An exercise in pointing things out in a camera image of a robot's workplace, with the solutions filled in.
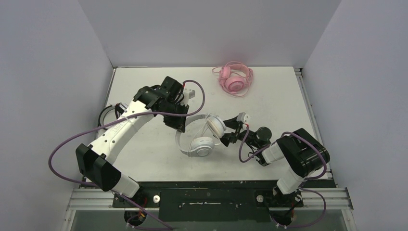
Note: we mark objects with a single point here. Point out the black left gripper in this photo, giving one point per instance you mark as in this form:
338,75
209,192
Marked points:
178,124

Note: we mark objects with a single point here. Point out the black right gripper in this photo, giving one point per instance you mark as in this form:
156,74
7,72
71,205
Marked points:
235,131

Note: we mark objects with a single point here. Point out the pink headphones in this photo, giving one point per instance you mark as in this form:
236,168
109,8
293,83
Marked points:
235,78

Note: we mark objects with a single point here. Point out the black white headphones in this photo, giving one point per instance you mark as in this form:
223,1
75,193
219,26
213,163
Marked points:
114,109

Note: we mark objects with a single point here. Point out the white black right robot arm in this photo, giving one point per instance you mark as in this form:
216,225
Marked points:
307,158

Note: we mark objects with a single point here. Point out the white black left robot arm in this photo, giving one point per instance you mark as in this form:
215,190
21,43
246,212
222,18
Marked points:
95,161

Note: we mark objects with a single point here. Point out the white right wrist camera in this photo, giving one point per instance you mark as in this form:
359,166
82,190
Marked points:
243,118

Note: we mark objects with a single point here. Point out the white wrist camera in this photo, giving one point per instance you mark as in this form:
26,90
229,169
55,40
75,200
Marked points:
188,94
243,118

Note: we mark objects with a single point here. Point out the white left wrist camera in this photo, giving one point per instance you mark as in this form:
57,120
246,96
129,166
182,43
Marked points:
188,94

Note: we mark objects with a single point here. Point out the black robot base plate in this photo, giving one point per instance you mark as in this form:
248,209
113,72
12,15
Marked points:
183,201

